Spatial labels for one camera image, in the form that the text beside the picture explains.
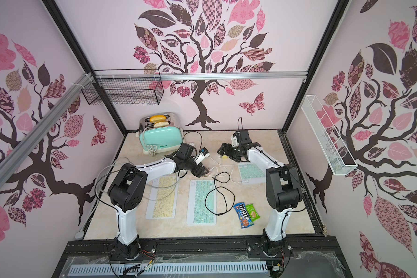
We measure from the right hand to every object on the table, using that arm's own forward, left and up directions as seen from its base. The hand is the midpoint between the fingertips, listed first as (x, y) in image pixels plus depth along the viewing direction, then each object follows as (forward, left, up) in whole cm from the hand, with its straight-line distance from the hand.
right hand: (222, 155), depth 94 cm
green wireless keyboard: (-27, +14, -12) cm, 33 cm away
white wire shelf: (-19, -44, +20) cm, 52 cm away
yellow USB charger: (+7, -2, -11) cm, 13 cm away
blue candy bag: (-31, -9, -10) cm, 33 cm away
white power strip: (-2, +16, +12) cm, 20 cm away
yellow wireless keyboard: (-20, +33, -11) cm, 40 cm away
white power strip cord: (-10, +70, -9) cm, 72 cm away
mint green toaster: (+12, +35, +7) cm, 38 cm away
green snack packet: (-28, -14, -10) cm, 33 cm away
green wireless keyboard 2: (-6, -16, -11) cm, 20 cm away
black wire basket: (+69, +75, +2) cm, 102 cm away
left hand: (-5, +11, -7) cm, 14 cm away
